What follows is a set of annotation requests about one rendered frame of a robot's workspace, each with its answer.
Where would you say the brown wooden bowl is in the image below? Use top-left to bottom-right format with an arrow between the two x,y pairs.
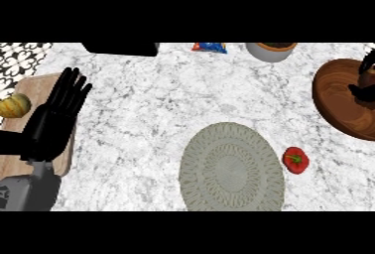
310,58 -> 375,143

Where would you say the pale wooden cutting board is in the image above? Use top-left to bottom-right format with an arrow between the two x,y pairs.
0,72 -> 77,179

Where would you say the yellow squash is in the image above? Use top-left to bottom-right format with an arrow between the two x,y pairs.
0,93 -> 34,119

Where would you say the black appliance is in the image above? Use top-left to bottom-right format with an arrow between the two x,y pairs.
81,42 -> 161,58

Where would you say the red bell pepper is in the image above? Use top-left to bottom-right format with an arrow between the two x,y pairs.
281,146 -> 310,176

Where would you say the grey pot with brown rim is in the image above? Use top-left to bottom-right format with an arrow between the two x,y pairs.
245,42 -> 298,64

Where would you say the grey-green oval woven placemat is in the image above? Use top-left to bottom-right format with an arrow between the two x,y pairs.
177,121 -> 287,212

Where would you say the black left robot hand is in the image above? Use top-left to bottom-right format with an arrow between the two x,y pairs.
0,66 -> 95,164

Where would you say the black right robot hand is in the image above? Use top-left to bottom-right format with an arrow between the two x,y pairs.
347,48 -> 375,104

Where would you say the blue and red packet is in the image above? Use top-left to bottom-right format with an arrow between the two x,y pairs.
191,42 -> 231,55

